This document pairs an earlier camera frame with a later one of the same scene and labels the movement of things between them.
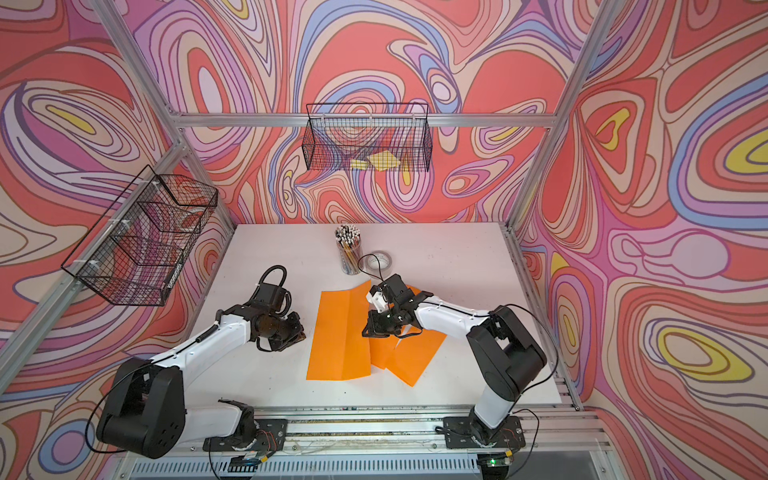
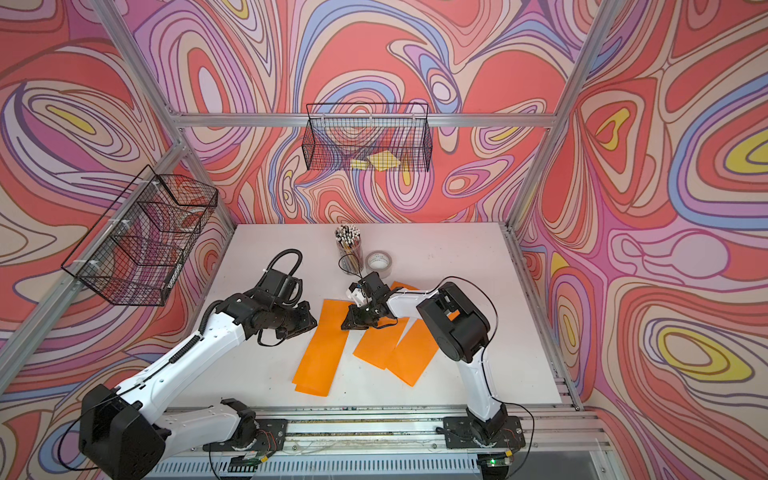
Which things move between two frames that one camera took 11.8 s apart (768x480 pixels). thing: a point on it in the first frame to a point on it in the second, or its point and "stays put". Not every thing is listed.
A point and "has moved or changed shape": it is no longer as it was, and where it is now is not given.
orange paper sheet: [339, 350] has moved or changed shape
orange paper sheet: [413, 354] stays put
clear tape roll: [378, 261] stays put
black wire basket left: [136, 248] stays put
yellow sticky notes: [380, 160] stays put
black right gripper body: [385, 323] to [365, 316]
